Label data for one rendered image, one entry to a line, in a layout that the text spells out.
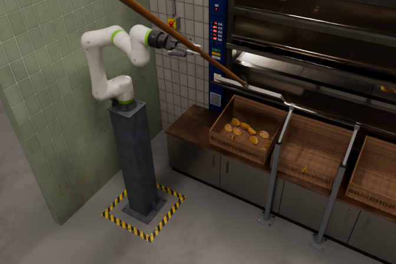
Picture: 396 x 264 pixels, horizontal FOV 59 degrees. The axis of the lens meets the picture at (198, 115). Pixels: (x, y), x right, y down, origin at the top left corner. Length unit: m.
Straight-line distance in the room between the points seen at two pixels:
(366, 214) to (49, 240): 2.67
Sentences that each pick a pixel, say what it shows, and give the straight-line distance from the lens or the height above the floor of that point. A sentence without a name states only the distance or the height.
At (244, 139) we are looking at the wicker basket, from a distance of 3.30.
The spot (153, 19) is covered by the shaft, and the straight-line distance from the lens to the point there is 1.42.
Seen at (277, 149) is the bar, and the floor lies 0.90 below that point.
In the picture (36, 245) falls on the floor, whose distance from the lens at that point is 3.59.
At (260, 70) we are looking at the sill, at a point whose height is 1.17.
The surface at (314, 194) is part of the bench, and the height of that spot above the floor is 0.53.
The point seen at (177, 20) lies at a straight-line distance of 3.36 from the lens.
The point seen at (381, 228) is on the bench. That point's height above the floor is 0.44.
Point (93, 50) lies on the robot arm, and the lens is 2.35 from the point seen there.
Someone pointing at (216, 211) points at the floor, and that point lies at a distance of 3.47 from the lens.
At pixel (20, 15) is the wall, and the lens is 2.63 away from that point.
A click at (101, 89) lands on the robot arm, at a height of 1.44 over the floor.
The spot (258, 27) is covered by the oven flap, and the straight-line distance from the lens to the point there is 3.04.
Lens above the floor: 2.77
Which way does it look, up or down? 38 degrees down
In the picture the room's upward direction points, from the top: 1 degrees counter-clockwise
